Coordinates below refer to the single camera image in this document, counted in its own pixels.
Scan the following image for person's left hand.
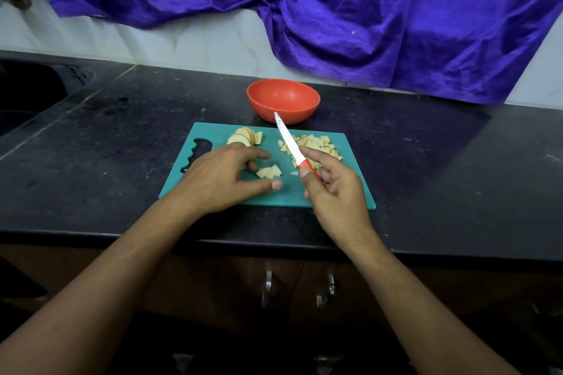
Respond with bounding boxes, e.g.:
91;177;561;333
169;142;284;217

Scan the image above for person's right hand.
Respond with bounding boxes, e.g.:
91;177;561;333
297;145;381;253

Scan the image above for teal plastic cutting board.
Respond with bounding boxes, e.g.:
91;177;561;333
158;121;378;210

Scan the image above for pile of diced apple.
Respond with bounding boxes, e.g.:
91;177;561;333
278;134;344;171

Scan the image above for red-handled kitchen knife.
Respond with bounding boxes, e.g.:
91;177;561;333
273;112;318;180

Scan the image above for orange bowl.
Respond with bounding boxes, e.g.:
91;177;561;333
246;79;322;125

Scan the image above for person's right forearm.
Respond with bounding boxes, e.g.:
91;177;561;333
352;231;522;375

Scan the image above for person's left forearm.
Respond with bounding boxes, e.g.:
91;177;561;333
0;193;205;375

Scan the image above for purple cloth curtain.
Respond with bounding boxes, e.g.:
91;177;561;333
16;0;563;105

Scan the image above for dark kitchen sink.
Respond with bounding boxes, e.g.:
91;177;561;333
0;58;96;136

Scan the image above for metal cabinet handle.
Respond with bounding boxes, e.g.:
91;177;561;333
316;269;337;313
261;269;274;308

